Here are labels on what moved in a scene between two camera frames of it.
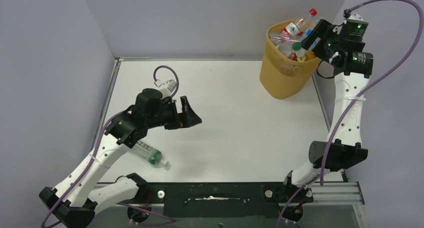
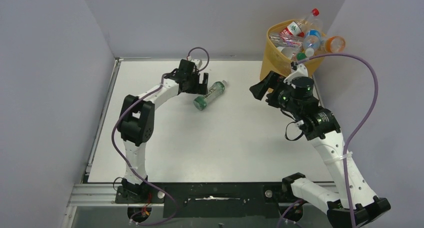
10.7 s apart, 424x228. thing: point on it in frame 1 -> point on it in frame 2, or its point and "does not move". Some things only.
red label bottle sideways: [301, 26] does not move
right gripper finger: [323, 30] -> [260, 89]
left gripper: [191, 119] -> [200, 88]
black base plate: [219, 200] does not move
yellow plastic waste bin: [282, 77] does not move
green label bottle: [152, 154] -> [216, 89]
